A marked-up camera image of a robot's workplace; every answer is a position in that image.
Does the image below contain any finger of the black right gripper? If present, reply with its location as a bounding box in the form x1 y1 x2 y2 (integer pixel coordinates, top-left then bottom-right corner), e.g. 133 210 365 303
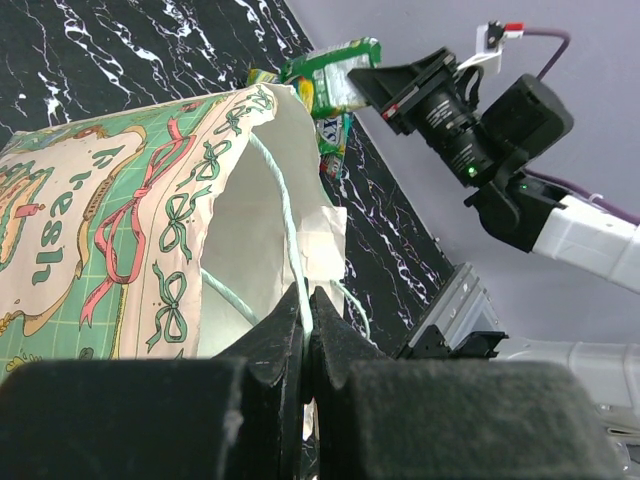
347 65 415 110

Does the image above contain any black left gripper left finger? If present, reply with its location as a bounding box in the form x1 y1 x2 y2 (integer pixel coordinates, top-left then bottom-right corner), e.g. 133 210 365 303
1 289 302 479

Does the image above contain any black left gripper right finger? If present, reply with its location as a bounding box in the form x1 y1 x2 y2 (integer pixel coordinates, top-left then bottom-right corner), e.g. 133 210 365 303
310 289 623 479

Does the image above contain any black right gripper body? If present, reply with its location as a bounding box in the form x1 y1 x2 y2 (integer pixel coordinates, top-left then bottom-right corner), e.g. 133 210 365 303
380 47 501 188

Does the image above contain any green Fox's candy bag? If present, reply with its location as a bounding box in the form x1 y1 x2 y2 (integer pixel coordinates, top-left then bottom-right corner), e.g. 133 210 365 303
279 37 381 119

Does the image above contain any green spring tea candy bag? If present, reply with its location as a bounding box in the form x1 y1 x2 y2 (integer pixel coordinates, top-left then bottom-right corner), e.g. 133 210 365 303
247 67 354 181

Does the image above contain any green paper gift bag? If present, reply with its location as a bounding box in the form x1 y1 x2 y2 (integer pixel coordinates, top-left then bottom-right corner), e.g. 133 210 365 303
1 83 354 376

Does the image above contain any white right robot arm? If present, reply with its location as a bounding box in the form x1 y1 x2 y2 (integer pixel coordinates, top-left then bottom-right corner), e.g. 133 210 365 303
348 49 639 292

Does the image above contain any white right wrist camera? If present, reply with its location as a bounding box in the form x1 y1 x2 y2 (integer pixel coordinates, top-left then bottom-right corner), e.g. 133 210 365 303
457 21 524 75

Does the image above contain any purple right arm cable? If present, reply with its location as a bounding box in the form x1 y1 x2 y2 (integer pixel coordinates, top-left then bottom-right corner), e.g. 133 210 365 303
519 24 640 224

